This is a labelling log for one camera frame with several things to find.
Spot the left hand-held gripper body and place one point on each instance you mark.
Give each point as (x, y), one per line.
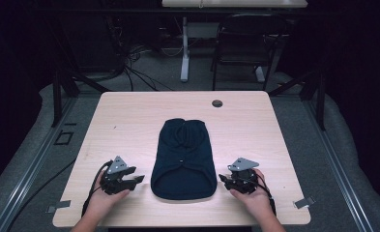
(112, 184)

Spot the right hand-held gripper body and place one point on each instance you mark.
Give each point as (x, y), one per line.
(244, 180)

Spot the dark navy pet garment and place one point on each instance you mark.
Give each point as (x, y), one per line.
(183, 161)

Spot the person's left hand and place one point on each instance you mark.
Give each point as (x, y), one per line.
(105, 201)

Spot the person's right hand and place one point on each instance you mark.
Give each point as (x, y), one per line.
(253, 201)

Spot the grey tape strip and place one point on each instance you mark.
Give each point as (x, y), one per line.
(304, 202)
(59, 205)

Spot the black metal stand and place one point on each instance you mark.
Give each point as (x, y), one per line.
(58, 93)
(316, 93)

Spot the black folding chair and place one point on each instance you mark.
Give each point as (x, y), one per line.
(248, 48)

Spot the white desk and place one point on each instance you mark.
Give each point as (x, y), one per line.
(210, 4)

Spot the aluminium floor rail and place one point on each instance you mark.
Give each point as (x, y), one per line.
(29, 182)
(337, 180)

